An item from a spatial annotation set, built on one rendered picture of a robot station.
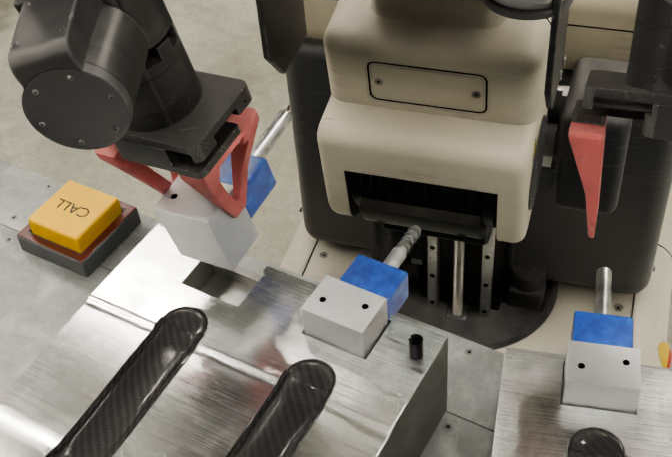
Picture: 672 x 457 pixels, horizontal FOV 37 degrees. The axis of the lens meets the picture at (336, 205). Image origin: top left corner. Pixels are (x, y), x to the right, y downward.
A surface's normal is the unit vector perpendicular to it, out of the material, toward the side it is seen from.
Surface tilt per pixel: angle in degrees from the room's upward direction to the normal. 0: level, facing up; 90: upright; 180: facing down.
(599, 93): 63
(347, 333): 90
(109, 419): 6
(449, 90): 98
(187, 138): 11
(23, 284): 0
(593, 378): 0
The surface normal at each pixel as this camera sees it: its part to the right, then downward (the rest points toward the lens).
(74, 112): -0.03, 0.73
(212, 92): -0.24, -0.66
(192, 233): -0.48, 0.72
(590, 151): -0.29, 0.60
